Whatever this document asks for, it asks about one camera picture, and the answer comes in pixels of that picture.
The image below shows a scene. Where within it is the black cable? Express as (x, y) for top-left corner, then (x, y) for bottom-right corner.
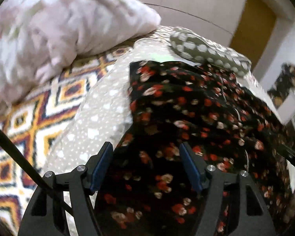
(0, 121), (75, 217)

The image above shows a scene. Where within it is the patchwork quilted bedspread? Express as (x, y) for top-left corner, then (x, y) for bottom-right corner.
(41, 26), (295, 236)

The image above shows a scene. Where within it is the brown wooden door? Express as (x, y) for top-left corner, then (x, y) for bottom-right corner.
(230, 0), (277, 69)

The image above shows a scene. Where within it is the black floral dress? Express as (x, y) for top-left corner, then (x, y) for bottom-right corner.
(95, 61), (295, 235)

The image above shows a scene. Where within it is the green white patterned pillow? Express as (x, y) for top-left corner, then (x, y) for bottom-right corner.
(169, 27), (252, 77)

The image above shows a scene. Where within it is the geometric orange patterned blanket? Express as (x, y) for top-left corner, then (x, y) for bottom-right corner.
(0, 45), (130, 235)

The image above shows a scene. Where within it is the pink floral comforter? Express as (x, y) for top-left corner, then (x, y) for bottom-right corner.
(0, 0), (161, 115)

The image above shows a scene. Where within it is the white wardrobe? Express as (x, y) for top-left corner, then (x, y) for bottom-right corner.
(139, 0), (246, 46)

